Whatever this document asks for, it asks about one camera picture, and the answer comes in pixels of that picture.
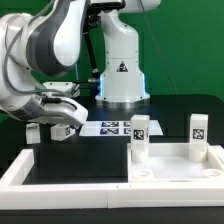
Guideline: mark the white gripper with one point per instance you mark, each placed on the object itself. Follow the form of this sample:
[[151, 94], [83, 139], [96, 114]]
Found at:
[[62, 110]]

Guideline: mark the white square tabletop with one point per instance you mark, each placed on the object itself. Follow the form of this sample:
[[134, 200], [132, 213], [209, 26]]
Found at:
[[169, 162]]

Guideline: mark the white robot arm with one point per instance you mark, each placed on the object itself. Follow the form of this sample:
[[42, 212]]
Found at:
[[50, 43]]

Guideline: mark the white U-shaped obstacle fence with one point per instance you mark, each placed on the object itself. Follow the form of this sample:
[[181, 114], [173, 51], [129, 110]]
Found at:
[[16, 195]]

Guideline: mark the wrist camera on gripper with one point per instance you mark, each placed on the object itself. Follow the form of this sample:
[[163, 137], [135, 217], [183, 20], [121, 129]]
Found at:
[[58, 88]]

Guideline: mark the white marker base plate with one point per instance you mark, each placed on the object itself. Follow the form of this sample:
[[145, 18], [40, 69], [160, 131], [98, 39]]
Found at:
[[115, 128]]

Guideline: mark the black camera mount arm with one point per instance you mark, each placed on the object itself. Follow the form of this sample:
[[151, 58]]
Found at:
[[91, 43]]

